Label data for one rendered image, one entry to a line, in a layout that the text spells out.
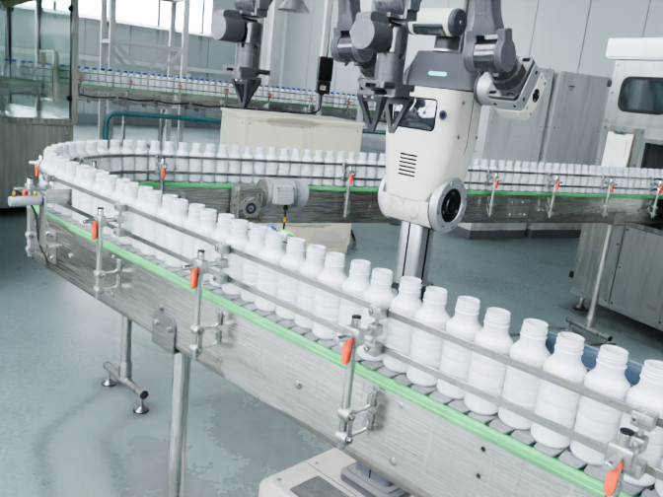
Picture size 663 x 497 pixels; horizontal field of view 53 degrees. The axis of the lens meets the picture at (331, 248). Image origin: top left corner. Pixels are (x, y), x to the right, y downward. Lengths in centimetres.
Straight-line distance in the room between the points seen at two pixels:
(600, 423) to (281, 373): 63
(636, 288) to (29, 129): 514
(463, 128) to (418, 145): 12
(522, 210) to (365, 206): 104
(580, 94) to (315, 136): 355
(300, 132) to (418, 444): 462
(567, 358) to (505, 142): 652
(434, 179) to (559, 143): 623
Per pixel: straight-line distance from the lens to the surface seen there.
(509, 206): 390
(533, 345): 104
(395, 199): 190
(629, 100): 516
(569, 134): 811
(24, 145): 658
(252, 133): 545
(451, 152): 183
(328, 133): 573
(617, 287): 517
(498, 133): 740
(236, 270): 148
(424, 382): 115
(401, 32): 136
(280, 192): 293
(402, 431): 118
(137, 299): 180
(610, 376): 100
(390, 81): 135
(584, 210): 433
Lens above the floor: 148
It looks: 14 degrees down
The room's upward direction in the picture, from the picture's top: 6 degrees clockwise
